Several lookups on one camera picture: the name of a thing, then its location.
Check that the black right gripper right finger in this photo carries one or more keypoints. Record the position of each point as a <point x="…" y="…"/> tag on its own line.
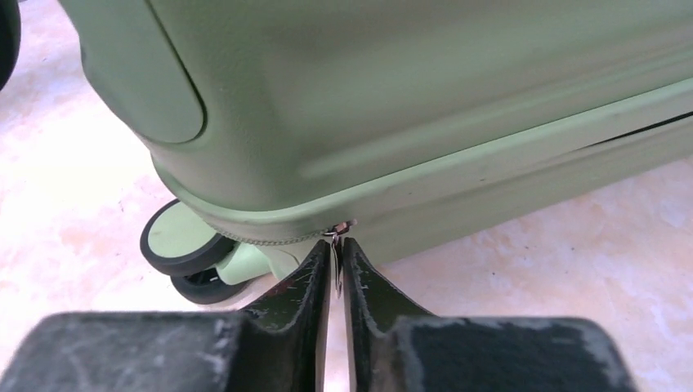
<point x="397" y="345"/>

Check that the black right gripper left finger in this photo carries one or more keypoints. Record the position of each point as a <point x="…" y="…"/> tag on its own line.
<point x="275" y="343"/>

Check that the silver zipper pull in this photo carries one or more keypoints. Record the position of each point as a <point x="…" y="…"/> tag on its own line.
<point x="336" y="234"/>

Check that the green suitcase blue lining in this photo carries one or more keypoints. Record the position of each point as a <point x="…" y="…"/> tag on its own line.
<point x="425" y="121"/>

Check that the suitcase wheel front right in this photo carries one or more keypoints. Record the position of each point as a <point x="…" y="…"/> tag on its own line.
<point x="204" y="266"/>

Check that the suitcase wheel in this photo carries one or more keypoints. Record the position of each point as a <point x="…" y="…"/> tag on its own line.
<point x="10" y="38"/>
<point x="204" y="266"/>

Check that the suitcase wheel middle right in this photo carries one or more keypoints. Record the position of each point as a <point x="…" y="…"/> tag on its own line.
<point x="10" y="38"/>

